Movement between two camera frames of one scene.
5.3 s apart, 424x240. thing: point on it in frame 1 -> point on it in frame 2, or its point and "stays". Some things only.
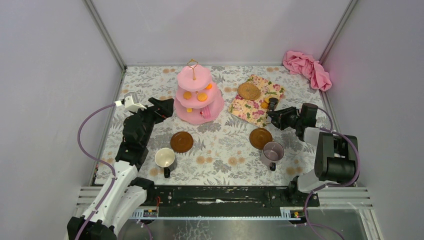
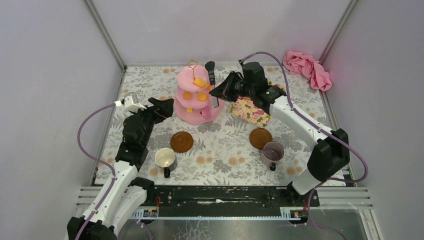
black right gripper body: (288, 118) -> (244, 90)
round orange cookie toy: (187, 95) stays
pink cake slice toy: (205, 113) stays
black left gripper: (156, 111) stays
